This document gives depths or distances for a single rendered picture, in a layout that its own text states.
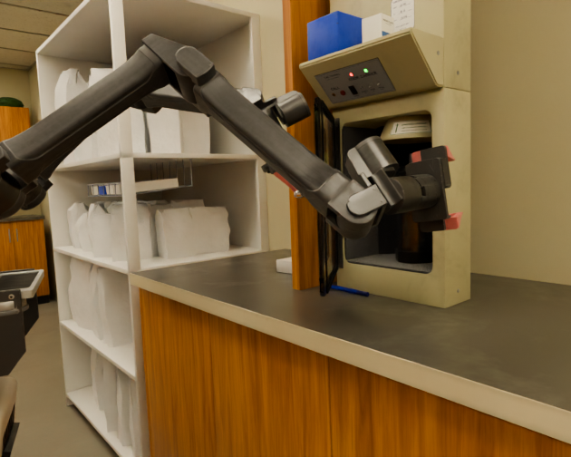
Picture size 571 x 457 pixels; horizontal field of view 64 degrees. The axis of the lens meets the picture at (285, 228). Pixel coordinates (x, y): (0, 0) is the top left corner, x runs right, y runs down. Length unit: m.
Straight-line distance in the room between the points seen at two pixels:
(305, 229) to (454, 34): 0.57
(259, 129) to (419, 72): 0.40
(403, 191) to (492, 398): 0.31
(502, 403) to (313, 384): 0.41
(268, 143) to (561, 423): 0.55
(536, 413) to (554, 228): 0.78
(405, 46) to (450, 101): 0.16
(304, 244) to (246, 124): 0.54
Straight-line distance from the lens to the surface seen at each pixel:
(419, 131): 1.11
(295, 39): 1.26
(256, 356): 1.13
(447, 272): 1.06
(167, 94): 1.23
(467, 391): 0.73
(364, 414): 0.92
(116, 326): 2.31
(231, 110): 0.79
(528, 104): 1.44
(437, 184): 0.79
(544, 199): 1.41
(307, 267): 1.24
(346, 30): 1.14
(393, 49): 1.01
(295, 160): 0.73
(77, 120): 0.85
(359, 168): 0.73
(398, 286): 1.13
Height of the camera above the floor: 1.22
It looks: 6 degrees down
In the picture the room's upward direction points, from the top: 2 degrees counter-clockwise
